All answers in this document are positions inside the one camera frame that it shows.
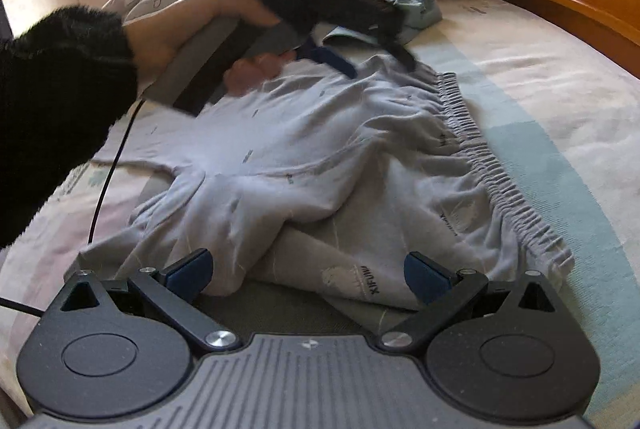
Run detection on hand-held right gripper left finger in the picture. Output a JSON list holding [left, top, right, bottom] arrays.
[[60, 248, 242, 353]]

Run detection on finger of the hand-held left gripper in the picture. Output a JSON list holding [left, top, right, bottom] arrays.
[[295, 38, 359, 80], [344, 0, 422, 73]]

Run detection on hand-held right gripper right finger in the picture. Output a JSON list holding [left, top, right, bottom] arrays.
[[375, 251, 558, 353]]

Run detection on light grey printed pants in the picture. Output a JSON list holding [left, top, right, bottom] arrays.
[[77, 26, 576, 312]]

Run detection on person's left forearm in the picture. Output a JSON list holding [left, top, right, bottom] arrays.
[[0, 5, 140, 252]]

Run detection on person's left hand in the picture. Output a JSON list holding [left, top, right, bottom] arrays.
[[122, 0, 298, 98]]

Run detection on blue baseball cap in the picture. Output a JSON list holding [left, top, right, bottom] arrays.
[[376, 0, 443, 46]]

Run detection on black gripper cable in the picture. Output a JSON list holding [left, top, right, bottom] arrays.
[[87, 96, 144, 245]]

